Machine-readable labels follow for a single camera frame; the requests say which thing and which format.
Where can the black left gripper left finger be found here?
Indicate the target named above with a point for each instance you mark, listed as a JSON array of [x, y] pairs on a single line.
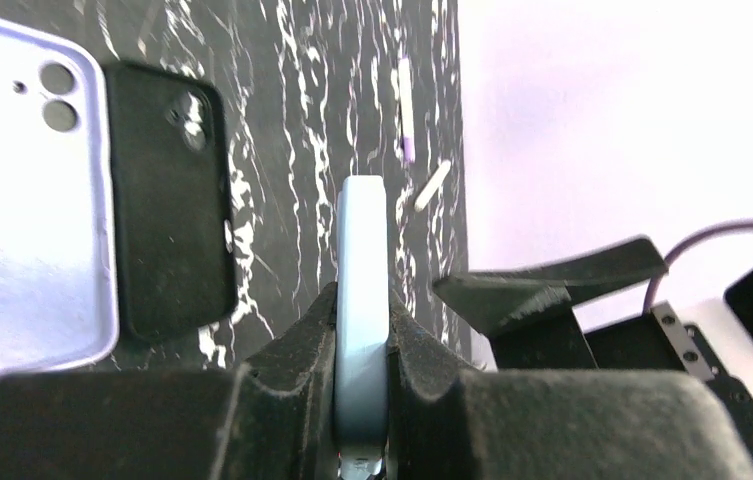
[[269, 418]]

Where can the white marker pen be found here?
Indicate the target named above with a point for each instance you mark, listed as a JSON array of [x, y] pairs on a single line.
[[432, 186]]

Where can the lavender phone case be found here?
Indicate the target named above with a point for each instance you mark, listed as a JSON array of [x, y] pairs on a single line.
[[58, 305]]

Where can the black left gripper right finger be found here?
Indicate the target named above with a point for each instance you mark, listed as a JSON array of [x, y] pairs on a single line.
[[450, 420]]

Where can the black phone case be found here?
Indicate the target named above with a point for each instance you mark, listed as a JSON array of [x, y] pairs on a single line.
[[171, 181]]

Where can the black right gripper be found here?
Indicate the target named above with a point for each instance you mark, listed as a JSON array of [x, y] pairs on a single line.
[[527, 313]]

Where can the light blue phone case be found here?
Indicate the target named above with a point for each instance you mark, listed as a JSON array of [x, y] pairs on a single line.
[[362, 327]]

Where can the white pen with purple tip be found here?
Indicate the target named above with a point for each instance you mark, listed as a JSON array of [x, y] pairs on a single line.
[[404, 78]]

